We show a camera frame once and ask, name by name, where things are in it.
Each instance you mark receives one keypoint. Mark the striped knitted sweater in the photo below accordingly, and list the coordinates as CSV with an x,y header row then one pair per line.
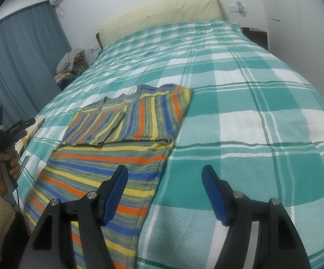
x,y
150,112

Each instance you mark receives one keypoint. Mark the striped knitted pants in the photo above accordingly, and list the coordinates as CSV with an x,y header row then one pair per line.
x,y
94,168

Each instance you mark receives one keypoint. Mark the green plaid bed blanket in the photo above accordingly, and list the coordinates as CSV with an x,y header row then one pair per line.
x,y
249,103

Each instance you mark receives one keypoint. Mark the cream padded headboard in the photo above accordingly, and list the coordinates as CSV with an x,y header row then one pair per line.
x,y
162,14

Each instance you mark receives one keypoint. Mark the white wall socket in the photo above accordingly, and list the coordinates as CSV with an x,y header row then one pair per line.
x,y
93,50

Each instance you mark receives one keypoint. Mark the white wardrobe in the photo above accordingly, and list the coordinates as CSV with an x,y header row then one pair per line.
x,y
299,19

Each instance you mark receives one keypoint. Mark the pile of clothes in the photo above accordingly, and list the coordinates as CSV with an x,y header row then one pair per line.
x,y
69,61

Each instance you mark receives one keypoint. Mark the blue-grey curtain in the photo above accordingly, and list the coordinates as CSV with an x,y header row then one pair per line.
x,y
19,61

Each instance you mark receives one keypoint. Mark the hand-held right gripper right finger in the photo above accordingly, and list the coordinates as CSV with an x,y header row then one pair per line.
x,y
215,196

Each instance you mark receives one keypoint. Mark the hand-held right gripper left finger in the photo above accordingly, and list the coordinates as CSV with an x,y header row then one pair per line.
x,y
114,196

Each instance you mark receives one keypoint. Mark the dark bedside table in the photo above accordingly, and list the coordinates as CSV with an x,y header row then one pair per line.
x,y
256,35

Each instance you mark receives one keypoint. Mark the cream patterned folded cloth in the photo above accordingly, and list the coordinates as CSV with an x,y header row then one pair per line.
x,y
35,130

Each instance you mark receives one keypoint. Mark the wall socket with blue plug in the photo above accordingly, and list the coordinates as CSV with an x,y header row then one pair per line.
x,y
239,7

